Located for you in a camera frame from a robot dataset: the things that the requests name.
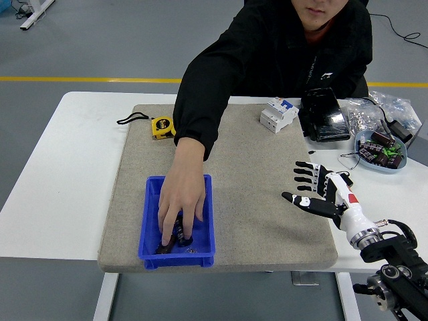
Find person's right hand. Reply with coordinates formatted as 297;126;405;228
156;156;207;247

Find robot right hand white shell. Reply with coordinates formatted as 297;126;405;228
281;160;367;239

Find dark cylindrical battery grey stripe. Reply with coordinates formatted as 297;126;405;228
173;215;195;247

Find dark brown cylindrical battery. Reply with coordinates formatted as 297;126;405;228
154;233;177;255

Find blue plastic box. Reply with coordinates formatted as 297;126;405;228
138;174;217;270

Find small black flat device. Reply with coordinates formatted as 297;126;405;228
336;171;354;188

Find light blue bowl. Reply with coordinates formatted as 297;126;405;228
354;130;409;175

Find green plastic connectors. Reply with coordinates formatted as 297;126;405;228
383;143;402;158

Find grey-brown mat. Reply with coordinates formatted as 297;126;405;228
97;104;338;274

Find white table leg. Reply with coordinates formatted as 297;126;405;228
92;272;120;321
335;272;362;321

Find black wrapped case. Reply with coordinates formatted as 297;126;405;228
297;88;351;143

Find clear plastic bag of parts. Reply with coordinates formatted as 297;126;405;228
340;90;423;135

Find person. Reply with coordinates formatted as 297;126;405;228
173;0;374;162

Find white background desk leg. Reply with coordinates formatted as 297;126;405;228
19;0;56;31

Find thin black wire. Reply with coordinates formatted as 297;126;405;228
309;150;361;177

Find yellow tape measure black strap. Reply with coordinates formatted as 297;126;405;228
116;112;177;140

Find grey bracket under table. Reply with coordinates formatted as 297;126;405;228
290;271;320;287

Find black power adapter with cord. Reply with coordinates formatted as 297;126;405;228
360;96;414;144

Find white circuit breaker blue switch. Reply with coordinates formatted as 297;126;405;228
259;97;300;134

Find black floor cable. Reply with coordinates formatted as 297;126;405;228
369;13;428;51

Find background floor cables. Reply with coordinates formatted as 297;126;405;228
15;2;46;19

